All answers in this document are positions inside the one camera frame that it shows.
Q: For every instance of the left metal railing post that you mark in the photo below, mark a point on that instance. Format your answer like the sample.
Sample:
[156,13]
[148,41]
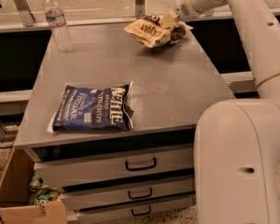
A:
[27,17]

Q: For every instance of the green snack bag in box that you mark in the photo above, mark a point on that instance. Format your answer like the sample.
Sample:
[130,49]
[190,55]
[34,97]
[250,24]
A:
[45,196]

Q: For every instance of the grey drawer cabinet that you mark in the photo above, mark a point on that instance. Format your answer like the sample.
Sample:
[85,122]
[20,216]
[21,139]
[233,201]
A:
[172,86]

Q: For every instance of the blue kettle chip bag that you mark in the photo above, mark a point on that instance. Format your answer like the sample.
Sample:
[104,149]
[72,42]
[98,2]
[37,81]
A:
[83,109]

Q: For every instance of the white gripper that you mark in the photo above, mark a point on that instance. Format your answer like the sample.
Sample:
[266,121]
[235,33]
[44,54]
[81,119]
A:
[184,7]

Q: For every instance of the metal railing post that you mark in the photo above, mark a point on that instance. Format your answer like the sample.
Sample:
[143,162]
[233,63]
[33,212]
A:
[140,0]
[27,17]

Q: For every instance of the bottom grey drawer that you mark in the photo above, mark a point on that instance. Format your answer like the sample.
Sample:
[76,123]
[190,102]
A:
[137,209]

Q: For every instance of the drink can in box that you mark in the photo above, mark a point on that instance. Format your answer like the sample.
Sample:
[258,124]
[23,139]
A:
[35,184]

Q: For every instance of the brown sea salt chip bag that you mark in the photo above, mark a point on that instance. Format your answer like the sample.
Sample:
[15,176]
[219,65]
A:
[149,32]

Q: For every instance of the middle metal railing post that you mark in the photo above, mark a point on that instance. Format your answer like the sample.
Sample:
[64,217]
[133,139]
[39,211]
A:
[140,0]

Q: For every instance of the clear plastic water bottle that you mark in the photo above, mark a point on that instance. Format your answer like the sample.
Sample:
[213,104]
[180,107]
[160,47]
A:
[57,23]

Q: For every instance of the top grey drawer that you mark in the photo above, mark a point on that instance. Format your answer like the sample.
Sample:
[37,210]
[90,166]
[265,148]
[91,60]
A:
[91,169]

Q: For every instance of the grey drawer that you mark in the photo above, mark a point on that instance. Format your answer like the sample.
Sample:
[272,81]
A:
[137,209]
[91,169]
[94,198]

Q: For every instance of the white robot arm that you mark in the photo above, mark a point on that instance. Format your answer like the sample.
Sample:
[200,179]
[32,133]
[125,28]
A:
[237,142]

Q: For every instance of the cardboard box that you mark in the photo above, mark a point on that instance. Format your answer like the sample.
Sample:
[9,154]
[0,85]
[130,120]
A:
[15,196]

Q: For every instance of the middle grey drawer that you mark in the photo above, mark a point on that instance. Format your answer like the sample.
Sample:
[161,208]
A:
[94,198]

